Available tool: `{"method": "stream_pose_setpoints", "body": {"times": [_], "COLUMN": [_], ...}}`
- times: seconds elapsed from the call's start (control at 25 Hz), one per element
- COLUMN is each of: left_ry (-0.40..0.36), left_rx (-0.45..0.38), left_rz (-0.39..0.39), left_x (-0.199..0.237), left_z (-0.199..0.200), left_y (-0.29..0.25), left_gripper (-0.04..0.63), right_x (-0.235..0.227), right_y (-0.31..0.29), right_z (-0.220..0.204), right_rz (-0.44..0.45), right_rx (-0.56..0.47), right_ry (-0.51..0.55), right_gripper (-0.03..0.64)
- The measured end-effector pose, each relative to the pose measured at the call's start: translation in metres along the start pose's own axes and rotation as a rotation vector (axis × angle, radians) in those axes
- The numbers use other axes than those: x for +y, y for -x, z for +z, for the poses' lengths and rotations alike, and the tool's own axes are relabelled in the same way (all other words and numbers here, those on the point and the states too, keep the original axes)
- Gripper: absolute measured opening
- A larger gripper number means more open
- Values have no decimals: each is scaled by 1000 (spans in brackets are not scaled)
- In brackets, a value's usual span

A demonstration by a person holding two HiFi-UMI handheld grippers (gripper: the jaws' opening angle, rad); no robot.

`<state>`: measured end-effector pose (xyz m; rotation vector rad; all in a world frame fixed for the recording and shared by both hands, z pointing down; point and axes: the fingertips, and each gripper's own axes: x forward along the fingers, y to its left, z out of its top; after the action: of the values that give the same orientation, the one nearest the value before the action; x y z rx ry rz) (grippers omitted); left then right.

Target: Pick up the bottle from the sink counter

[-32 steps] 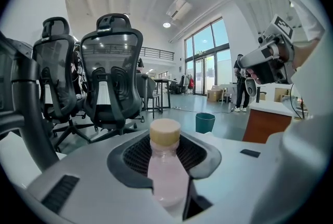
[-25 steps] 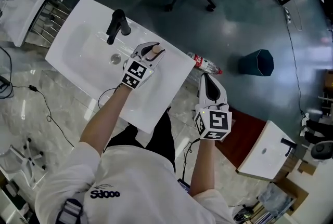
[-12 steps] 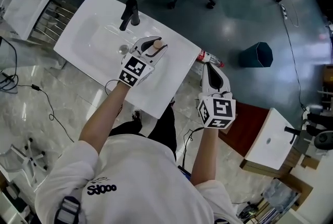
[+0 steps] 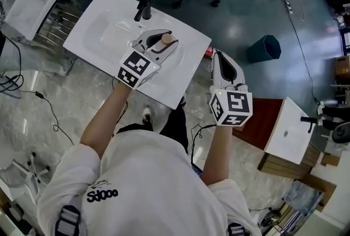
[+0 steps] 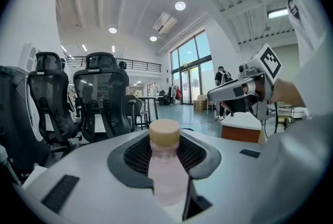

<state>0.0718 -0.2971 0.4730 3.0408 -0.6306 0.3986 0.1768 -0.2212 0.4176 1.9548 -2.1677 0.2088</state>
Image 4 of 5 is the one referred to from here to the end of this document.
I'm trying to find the cardboard box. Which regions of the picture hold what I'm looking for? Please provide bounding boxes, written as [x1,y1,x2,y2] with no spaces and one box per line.
[334,55,350,77]

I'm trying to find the person's right forearm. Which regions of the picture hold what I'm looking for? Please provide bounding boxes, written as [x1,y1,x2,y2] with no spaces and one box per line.
[201,123,234,187]

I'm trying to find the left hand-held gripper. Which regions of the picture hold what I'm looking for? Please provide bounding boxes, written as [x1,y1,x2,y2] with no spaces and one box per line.
[116,28,179,90]

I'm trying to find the person's white shoe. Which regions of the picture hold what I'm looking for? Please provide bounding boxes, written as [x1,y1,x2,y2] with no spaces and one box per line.
[142,107,153,125]

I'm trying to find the black floor cable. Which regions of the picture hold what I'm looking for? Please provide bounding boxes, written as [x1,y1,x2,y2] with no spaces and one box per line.
[20,89,75,146]

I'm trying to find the white chair base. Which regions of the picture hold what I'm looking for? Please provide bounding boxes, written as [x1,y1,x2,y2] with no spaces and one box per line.
[0,151,52,206]

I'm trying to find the metal rack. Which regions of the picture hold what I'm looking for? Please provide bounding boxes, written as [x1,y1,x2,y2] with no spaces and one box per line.
[32,0,83,48]

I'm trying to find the short black faucet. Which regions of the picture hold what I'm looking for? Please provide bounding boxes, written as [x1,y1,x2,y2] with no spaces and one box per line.
[300,116,318,134]

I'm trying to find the white sink counter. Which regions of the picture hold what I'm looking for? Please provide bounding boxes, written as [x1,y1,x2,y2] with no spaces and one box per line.
[62,0,212,110]

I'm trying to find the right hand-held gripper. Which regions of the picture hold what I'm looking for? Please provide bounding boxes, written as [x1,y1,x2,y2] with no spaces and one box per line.
[208,50,253,128]

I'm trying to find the person's white shirt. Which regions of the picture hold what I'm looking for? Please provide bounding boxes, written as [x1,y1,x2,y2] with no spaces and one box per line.
[36,130,263,236]

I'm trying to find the red-brown wooden board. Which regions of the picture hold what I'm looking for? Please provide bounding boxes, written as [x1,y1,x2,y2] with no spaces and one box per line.
[231,97,284,151]

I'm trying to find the dark green trash bin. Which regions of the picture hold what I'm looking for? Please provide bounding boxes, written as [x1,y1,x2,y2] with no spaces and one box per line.
[247,34,282,64]

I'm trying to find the grey backpack strap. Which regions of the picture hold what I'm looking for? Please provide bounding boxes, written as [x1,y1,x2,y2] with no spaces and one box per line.
[226,222,247,236]
[54,205,83,236]

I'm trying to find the bottle with tan cap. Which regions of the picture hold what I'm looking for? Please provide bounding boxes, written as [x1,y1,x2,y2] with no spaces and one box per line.
[160,33,174,46]

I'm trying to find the wooden cabinet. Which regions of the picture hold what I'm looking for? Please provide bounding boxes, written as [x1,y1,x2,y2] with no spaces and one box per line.
[256,143,321,180]

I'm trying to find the small white sink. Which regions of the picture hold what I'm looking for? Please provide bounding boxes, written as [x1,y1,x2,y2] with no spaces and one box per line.
[263,96,318,166]

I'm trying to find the white sink on metal rack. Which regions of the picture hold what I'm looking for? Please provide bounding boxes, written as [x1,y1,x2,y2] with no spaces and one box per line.
[4,0,69,42]

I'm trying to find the person's black trousers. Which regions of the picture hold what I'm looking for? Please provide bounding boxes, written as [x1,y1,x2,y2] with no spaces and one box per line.
[116,105,190,154]

